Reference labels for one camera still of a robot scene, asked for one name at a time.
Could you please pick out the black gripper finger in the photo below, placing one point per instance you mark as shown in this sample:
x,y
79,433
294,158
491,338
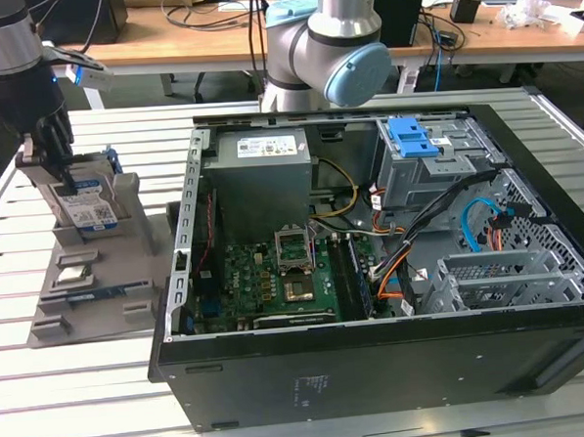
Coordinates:
x,y
64,152
40,143

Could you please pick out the hard disk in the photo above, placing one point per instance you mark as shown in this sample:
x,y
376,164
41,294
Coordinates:
x,y
91,209

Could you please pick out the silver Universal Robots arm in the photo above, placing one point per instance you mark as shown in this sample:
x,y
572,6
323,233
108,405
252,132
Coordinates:
x,y
340,10

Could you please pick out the blue disk bay latch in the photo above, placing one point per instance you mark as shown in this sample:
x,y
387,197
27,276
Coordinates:
x,y
410,141

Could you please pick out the grey metal disk bay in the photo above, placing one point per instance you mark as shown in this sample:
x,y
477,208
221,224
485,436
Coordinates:
x,y
417,182

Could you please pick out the large black computer tower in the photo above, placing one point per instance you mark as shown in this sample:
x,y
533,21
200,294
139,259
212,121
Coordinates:
x,y
95,18

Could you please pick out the silver CPU chip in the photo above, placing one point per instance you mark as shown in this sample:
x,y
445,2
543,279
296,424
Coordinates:
x,y
75,274

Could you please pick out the grey parts rack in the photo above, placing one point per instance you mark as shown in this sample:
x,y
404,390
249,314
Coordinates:
x,y
113,267

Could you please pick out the wooden desk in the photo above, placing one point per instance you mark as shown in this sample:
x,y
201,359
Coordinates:
x,y
175,46

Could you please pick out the grey power supply unit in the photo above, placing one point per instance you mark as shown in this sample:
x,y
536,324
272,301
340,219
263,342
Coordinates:
x,y
256,181

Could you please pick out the green motherboard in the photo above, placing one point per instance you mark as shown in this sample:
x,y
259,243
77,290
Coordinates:
x,y
246,279

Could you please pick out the CPU socket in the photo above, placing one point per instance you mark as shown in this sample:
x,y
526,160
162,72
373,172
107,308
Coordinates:
x,y
299,289

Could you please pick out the black RAM slots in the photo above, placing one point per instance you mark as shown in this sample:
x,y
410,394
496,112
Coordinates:
x,y
351,279

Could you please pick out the black speaker box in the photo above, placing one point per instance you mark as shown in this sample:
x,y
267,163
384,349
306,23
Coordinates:
x,y
401,17

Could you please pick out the black open PC case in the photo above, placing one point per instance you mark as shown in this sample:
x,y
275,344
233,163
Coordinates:
x,y
359,371

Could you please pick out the small black box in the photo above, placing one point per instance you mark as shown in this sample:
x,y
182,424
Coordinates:
x,y
464,10

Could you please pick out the clear plastic bag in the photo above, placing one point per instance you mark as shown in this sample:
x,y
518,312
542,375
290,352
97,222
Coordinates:
x,y
523,10

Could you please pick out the white cardboard box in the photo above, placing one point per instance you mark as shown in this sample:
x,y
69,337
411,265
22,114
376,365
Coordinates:
x,y
570,22

